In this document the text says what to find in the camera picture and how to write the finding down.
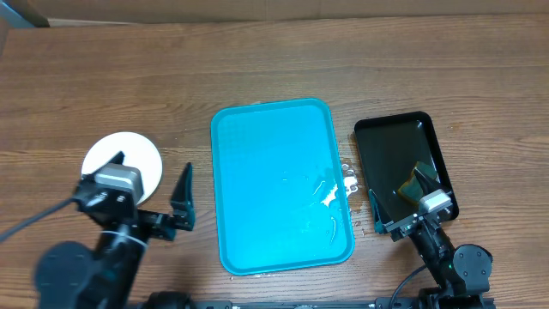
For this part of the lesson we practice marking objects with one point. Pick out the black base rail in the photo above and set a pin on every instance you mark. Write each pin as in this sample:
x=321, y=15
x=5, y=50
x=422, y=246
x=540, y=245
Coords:
x=378, y=303

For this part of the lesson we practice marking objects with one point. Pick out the blue plastic tray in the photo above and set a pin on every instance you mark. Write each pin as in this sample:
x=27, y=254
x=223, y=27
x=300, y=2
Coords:
x=279, y=191

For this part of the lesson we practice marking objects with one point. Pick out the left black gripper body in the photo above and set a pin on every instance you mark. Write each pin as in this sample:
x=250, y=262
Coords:
x=156, y=227

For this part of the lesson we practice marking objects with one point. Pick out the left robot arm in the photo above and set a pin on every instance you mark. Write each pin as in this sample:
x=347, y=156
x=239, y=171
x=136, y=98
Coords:
x=70, y=275

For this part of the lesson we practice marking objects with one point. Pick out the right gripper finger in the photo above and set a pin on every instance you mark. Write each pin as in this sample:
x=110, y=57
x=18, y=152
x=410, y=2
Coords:
x=426, y=179
x=380, y=216

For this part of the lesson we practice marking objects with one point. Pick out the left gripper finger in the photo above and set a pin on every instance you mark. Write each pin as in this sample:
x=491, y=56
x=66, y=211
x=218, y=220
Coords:
x=110, y=169
x=182, y=200

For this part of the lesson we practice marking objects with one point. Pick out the light blue rimmed plate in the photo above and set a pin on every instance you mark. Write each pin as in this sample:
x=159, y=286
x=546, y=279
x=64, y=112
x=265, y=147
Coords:
x=139, y=152

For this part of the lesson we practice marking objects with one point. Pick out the green yellow sponge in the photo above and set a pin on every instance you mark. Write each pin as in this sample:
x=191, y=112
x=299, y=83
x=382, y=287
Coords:
x=411, y=190

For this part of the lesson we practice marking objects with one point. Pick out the black plastic tray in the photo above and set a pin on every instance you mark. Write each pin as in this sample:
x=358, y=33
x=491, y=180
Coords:
x=389, y=147

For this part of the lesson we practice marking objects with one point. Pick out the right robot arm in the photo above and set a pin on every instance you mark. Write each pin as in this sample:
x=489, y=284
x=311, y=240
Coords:
x=461, y=272

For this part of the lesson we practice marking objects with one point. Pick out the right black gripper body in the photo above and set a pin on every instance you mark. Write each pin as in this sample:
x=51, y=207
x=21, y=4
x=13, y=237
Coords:
x=405, y=227

